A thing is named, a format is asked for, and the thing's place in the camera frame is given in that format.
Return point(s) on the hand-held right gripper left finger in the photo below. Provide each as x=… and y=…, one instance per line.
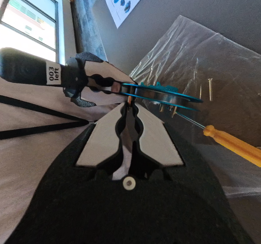
x=100, y=144

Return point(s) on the open instruction booklet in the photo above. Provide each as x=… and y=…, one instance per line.
x=122, y=9

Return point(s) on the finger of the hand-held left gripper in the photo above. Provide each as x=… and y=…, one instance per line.
x=106, y=98
x=106, y=69

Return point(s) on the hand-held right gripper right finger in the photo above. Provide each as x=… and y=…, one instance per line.
x=161, y=144

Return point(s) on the brass standoff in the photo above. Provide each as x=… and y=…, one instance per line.
x=129, y=101
x=161, y=107

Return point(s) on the blue round turntable base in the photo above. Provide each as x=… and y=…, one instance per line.
x=163, y=97

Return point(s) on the thin silver bolt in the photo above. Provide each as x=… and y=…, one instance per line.
x=200, y=92

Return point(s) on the yellow tool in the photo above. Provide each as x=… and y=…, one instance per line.
x=234, y=144

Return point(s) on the tall framed window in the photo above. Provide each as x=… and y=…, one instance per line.
x=30, y=23

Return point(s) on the long silver bolt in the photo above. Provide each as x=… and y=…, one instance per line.
x=210, y=89

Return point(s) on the large clear plastic bag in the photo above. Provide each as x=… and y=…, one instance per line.
x=204, y=54

